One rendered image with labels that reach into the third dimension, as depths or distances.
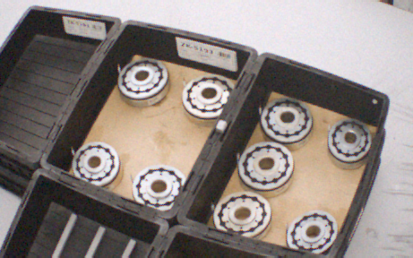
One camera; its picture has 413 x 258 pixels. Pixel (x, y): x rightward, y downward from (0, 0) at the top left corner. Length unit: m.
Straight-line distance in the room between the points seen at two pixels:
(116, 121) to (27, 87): 0.27
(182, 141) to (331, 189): 0.31
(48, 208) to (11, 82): 0.38
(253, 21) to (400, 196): 0.62
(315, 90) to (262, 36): 0.37
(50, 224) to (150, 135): 0.30
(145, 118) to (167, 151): 0.09
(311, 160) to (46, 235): 0.55
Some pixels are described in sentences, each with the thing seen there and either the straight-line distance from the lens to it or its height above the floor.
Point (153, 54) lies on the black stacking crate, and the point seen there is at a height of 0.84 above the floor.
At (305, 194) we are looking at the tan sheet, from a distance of 1.56.
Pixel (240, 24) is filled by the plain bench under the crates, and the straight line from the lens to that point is 2.00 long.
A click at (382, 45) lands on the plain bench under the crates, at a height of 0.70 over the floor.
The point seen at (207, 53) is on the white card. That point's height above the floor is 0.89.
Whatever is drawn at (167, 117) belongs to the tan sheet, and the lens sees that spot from 1.67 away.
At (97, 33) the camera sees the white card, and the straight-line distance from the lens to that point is 1.80.
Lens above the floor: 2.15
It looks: 53 degrees down
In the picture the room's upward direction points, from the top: 8 degrees counter-clockwise
